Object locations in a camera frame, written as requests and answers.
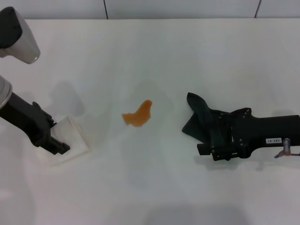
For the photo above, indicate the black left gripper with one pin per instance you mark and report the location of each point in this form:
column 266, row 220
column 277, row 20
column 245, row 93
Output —
column 25, row 119

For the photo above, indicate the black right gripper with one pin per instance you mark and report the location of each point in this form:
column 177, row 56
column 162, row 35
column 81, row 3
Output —
column 260, row 131

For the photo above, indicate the white paper cup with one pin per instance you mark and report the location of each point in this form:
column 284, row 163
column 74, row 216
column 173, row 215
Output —
column 75, row 138

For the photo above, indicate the dark blue rag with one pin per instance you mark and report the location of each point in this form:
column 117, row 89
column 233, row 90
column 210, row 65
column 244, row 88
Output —
column 199, row 122

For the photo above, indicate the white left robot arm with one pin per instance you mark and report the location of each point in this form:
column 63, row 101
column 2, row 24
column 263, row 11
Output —
column 4, row 92

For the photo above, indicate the brown water stain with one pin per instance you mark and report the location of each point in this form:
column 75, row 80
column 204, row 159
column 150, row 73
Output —
column 138, row 117

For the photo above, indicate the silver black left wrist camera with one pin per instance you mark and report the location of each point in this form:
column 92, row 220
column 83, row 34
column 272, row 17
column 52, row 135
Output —
column 21, row 39

